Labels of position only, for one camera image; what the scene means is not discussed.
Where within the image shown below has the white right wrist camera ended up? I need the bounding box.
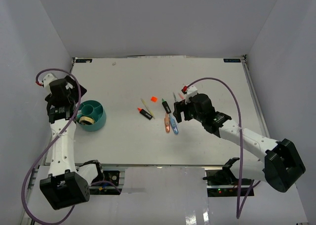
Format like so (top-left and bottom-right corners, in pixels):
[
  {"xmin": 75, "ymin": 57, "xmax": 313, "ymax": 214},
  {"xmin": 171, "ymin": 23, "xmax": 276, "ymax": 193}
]
[{"xmin": 181, "ymin": 85, "xmax": 198, "ymax": 104}]

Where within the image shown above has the black highlighter orange cap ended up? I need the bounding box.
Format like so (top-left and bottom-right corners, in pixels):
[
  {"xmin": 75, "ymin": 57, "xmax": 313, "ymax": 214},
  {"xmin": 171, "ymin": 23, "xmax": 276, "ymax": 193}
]
[{"xmin": 138, "ymin": 108, "xmax": 153, "ymax": 120}]

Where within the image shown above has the right black logo sticker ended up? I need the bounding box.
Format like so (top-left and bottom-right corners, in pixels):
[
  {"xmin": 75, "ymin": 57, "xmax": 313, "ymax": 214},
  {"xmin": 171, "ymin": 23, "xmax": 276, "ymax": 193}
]
[{"xmin": 223, "ymin": 58, "xmax": 241, "ymax": 63}]

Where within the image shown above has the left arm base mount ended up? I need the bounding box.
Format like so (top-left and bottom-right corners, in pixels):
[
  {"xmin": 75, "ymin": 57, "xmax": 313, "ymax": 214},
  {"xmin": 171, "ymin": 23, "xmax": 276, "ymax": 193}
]
[{"xmin": 89, "ymin": 170, "xmax": 125, "ymax": 195}]

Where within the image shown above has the black highlighter green cap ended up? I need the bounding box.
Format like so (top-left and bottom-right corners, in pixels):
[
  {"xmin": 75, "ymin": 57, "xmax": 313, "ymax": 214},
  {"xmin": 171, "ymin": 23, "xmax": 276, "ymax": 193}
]
[{"xmin": 161, "ymin": 99, "xmax": 171, "ymax": 114}]

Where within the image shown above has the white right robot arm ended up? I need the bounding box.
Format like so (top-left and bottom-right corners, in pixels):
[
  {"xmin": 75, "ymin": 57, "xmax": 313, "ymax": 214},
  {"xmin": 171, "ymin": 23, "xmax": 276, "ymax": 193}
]
[{"xmin": 173, "ymin": 94, "xmax": 306, "ymax": 192}]

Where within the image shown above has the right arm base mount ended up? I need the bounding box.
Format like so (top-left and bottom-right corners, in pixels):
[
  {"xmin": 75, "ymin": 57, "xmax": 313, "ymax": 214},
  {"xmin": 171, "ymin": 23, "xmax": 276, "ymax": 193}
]
[{"xmin": 202, "ymin": 157, "xmax": 239, "ymax": 197}]

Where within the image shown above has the left aluminium table rail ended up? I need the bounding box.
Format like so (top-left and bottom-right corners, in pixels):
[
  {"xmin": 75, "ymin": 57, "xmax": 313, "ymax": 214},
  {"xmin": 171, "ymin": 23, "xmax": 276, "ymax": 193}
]
[{"xmin": 20, "ymin": 68, "xmax": 74, "ymax": 225}]

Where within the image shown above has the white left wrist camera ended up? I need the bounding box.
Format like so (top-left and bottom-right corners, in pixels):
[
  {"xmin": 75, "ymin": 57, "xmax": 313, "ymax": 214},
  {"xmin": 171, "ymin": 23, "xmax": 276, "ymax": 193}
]
[{"xmin": 36, "ymin": 73, "xmax": 57, "ymax": 88}]

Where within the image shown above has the black logo sticker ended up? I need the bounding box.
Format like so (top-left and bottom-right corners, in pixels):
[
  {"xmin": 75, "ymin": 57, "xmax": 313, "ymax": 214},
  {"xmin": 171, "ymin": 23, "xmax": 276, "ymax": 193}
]
[
  {"xmin": 223, "ymin": 58, "xmax": 241, "ymax": 63},
  {"xmin": 76, "ymin": 59, "xmax": 93, "ymax": 63}
]

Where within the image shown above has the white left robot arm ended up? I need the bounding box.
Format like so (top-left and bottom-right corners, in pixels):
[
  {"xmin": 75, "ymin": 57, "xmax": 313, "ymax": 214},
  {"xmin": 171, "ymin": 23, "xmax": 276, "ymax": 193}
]
[{"xmin": 39, "ymin": 73, "xmax": 104, "ymax": 210}]

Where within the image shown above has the orange translucent cap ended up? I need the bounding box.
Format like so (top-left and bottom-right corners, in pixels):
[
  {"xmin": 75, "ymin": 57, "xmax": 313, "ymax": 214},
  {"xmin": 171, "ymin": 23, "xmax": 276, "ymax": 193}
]
[{"xmin": 151, "ymin": 96, "xmax": 158, "ymax": 102}]

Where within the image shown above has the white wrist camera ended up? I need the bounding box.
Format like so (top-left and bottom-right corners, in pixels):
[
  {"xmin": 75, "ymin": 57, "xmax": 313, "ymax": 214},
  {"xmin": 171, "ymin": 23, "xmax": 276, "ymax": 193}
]
[
  {"xmin": 36, "ymin": 73, "xmax": 57, "ymax": 88},
  {"xmin": 181, "ymin": 85, "xmax": 198, "ymax": 104}
]

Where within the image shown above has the teal round divided organizer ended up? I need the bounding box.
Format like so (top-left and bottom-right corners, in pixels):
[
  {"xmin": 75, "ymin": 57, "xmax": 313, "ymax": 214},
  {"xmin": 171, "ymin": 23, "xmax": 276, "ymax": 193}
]
[{"xmin": 76, "ymin": 100, "xmax": 107, "ymax": 132}]

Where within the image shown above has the blue transparent highlighter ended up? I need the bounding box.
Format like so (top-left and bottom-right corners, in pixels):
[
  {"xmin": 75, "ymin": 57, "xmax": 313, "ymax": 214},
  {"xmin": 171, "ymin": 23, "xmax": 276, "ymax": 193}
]
[{"xmin": 169, "ymin": 114, "xmax": 179, "ymax": 135}]

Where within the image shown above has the orange transparent highlighter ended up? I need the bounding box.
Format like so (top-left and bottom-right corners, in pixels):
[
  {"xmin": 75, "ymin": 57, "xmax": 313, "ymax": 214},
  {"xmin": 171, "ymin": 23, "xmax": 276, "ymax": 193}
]
[{"xmin": 164, "ymin": 113, "xmax": 170, "ymax": 133}]

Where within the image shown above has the aluminium table rail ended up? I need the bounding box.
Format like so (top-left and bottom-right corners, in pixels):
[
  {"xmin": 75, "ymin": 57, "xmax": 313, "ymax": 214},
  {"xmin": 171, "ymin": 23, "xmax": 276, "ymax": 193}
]
[
  {"xmin": 20, "ymin": 68, "xmax": 74, "ymax": 225},
  {"xmin": 241, "ymin": 55, "xmax": 270, "ymax": 138}
]

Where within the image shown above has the left black logo sticker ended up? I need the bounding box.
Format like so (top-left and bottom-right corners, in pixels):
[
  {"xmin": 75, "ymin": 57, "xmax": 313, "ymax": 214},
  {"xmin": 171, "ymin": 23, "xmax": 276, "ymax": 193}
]
[{"xmin": 76, "ymin": 59, "xmax": 93, "ymax": 63}]

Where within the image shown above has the clear tape roll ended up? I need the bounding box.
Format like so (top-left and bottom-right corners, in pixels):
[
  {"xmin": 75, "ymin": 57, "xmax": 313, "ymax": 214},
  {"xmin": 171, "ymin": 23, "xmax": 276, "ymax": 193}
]
[{"xmin": 78, "ymin": 116, "xmax": 95, "ymax": 125}]

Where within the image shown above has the right aluminium table rail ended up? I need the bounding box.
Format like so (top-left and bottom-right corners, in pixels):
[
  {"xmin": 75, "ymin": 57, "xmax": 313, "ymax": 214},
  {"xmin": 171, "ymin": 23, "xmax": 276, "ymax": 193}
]
[{"xmin": 241, "ymin": 55, "xmax": 270, "ymax": 138}]

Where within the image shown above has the clear yellow gel pen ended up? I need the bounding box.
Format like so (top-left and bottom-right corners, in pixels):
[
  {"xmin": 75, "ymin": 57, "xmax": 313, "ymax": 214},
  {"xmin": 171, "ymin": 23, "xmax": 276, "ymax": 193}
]
[{"xmin": 140, "ymin": 98, "xmax": 155, "ymax": 119}]

